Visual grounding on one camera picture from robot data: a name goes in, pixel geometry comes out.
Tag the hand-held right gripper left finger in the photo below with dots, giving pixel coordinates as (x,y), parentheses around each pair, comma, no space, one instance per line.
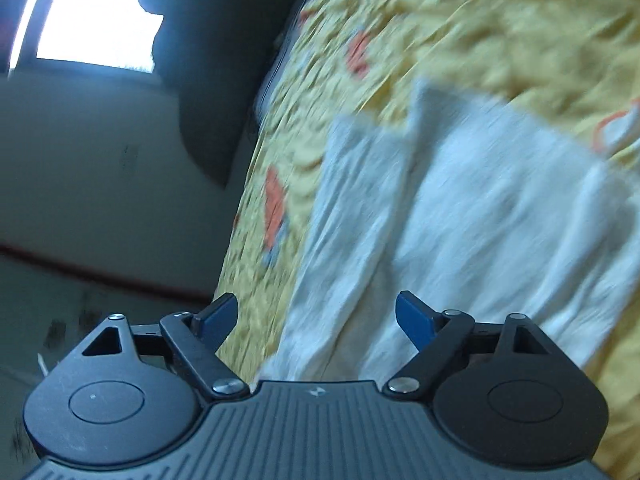
(219,316)

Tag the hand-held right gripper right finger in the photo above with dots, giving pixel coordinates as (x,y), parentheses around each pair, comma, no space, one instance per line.
(413,318)

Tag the white fluffy blanket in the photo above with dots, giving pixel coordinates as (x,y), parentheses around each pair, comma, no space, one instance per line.
(450,220)

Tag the dark padded headboard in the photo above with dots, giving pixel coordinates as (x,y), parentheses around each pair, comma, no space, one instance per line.
(210,60)

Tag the yellow quilted blanket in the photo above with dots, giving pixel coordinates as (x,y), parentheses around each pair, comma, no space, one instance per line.
(450,30)

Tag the bright window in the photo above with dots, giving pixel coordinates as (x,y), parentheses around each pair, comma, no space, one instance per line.
(95,15)

